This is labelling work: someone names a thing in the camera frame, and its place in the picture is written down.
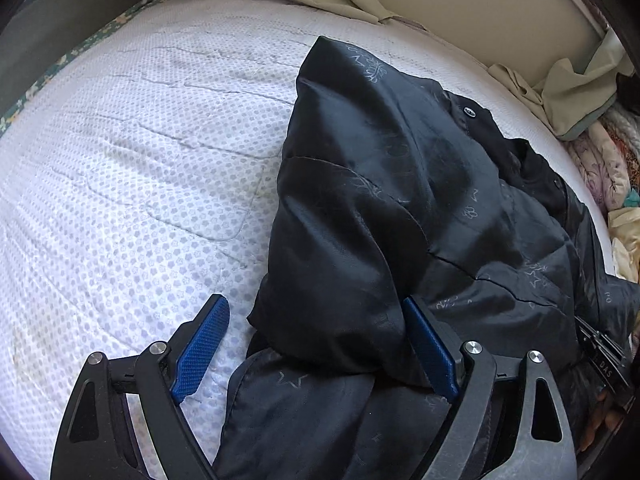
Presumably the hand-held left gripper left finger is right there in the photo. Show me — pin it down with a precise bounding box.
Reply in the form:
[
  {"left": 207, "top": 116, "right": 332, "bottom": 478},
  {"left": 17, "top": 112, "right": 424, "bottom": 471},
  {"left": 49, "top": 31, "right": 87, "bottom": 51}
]
[{"left": 50, "top": 294, "right": 231, "bottom": 480}]

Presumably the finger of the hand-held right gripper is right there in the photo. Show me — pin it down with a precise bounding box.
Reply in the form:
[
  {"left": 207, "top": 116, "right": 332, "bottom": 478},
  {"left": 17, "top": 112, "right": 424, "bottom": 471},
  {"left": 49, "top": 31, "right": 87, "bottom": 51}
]
[{"left": 575, "top": 315, "right": 608, "bottom": 356}]

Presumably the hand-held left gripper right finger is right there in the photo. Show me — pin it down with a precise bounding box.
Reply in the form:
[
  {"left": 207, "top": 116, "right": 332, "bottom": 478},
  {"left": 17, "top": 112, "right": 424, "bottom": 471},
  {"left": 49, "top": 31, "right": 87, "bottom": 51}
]
[{"left": 402, "top": 296, "right": 581, "bottom": 480}]

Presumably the black puffer jacket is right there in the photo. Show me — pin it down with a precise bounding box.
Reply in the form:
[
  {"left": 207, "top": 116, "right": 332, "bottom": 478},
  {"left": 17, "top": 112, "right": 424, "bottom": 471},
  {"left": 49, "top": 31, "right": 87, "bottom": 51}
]
[{"left": 212, "top": 35, "right": 640, "bottom": 480}]

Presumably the pile of colourful clothes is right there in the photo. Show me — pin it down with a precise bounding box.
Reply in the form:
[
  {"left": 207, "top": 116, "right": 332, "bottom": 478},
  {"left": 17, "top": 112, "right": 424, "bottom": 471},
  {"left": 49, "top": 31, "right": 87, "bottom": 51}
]
[{"left": 565, "top": 72, "right": 640, "bottom": 283}]

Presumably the person's right hand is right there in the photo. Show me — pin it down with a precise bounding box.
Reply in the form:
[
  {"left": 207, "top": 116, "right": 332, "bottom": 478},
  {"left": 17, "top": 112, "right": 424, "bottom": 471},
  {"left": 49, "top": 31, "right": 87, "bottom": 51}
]
[{"left": 579, "top": 391, "right": 626, "bottom": 455}]

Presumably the white quilted mattress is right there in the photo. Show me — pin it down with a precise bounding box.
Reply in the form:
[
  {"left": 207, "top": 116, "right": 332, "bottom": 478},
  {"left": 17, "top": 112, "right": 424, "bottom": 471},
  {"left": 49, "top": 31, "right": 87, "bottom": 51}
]
[{"left": 0, "top": 0, "right": 616, "bottom": 480}]

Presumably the beige crumpled pillowcase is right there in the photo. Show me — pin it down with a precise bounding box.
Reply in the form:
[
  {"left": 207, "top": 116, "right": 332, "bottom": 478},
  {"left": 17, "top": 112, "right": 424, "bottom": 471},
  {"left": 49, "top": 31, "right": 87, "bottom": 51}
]
[{"left": 487, "top": 25, "right": 636, "bottom": 142}]

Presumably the green floral bed sheet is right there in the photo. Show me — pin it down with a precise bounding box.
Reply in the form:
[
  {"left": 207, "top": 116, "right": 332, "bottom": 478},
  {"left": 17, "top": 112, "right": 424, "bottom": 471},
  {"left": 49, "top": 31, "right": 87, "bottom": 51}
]
[{"left": 0, "top": 0, "right": 201, "bottom": 136}]

